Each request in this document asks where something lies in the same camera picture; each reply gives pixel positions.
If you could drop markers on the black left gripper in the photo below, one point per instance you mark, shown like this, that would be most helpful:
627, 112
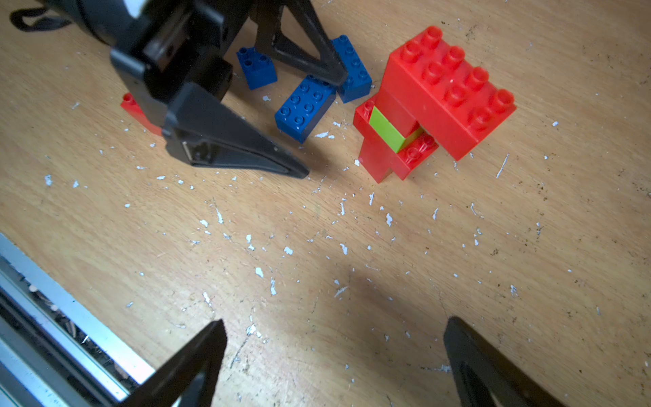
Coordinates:
175, 44

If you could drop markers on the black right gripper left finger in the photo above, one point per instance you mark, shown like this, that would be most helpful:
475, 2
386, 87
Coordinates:
189, 378

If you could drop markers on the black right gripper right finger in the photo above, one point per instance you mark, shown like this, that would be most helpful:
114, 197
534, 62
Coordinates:
485, 377

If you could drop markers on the green square brick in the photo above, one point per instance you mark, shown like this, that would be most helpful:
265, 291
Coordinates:
390, 134

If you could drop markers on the red long brick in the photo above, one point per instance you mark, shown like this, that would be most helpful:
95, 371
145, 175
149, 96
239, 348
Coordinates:
409, 158
452, 100

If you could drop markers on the small red base brick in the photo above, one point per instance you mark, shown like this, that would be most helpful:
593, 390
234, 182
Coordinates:
377, 158

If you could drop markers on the small red square brick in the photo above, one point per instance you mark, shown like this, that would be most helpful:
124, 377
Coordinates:
396, 113

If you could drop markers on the small blue square brick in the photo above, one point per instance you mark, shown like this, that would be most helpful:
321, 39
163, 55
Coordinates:
257, 68

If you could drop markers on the blue long brick near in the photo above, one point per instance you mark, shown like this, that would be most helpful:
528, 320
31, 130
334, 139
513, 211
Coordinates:
302, 111

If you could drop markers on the blue long brick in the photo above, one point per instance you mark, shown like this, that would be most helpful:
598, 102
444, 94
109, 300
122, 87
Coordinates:
358, 82
302, 111

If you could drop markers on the red tall square brick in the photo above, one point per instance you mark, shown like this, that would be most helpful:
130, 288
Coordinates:
130, 106

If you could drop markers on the blue long brick far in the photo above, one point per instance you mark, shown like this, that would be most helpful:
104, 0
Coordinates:
358, 82

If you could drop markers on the aluminium front base rails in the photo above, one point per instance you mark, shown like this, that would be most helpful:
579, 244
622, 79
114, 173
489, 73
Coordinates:
54, 351

